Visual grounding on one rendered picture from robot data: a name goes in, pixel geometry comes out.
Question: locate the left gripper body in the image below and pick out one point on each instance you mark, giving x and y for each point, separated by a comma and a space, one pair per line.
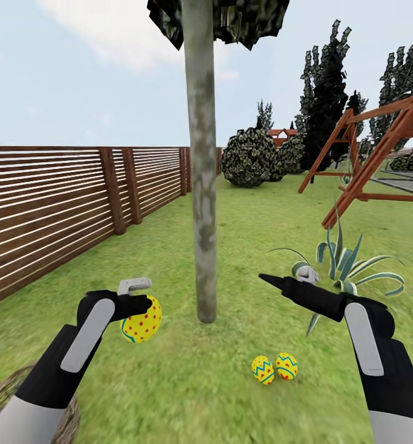
136, 305

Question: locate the wicker basket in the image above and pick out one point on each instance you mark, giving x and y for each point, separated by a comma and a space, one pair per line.
70, 423

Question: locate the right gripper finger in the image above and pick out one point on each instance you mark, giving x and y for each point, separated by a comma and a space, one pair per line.
278, 282

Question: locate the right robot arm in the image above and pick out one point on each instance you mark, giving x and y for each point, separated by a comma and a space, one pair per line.
385, 368

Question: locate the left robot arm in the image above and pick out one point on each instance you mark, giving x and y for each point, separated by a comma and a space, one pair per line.
35, 411

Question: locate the easter egg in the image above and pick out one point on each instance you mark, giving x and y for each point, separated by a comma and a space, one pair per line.
262, 370
140, 328
286, 365

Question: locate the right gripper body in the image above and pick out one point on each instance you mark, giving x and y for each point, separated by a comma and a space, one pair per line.
302, 293

